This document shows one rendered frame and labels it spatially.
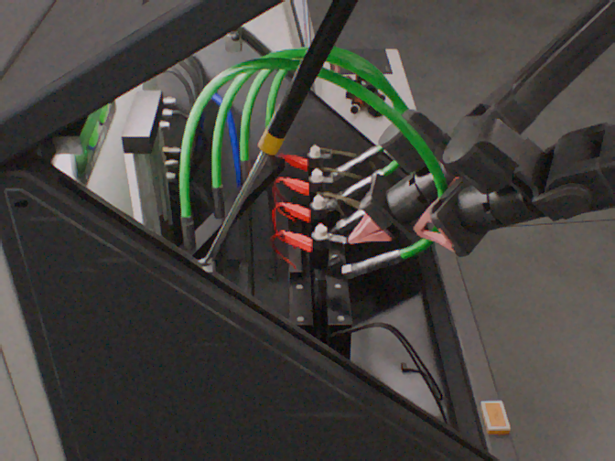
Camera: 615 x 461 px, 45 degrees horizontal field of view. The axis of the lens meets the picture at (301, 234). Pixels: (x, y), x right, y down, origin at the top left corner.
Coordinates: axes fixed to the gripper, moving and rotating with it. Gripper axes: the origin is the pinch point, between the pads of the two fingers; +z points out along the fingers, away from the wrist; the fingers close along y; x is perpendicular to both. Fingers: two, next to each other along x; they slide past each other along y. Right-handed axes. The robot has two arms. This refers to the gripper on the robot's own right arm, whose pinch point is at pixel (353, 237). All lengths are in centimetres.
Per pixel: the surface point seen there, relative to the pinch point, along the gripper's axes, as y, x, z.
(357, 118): -3, -64, 18
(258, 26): 29.5, -31.9, 2.4
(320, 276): -1.8, 1.2, 8.9
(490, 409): -27.4, 15.1, -4.3
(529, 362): -112, -92, 52
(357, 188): 0.0, -16.3, 3.2
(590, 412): -125, -75, 40
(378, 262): -0.8, 9.7, -6.3
